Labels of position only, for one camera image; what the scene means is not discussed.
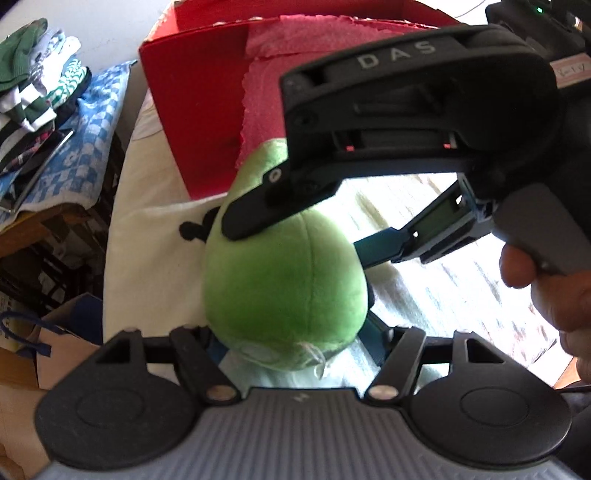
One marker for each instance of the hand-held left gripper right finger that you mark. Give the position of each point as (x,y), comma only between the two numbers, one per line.
(379,346)

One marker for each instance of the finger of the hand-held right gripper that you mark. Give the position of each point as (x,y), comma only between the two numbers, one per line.
(258,207)
(378,244)

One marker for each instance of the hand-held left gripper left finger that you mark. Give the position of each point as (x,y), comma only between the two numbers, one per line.
(194,350)

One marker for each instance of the green plush toy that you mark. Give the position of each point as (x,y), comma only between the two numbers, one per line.
(286,286)

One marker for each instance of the red cardboard box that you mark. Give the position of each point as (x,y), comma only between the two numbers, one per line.
(184,92)

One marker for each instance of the person's right hand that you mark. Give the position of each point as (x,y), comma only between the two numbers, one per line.
(554,304)

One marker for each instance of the brown paper bag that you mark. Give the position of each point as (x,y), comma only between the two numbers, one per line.
(60,350)

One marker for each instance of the blue checkered cloth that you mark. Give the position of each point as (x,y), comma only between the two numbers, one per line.
(92,134)

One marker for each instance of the stack of folded clothes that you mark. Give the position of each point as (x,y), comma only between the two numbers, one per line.
(27,92)

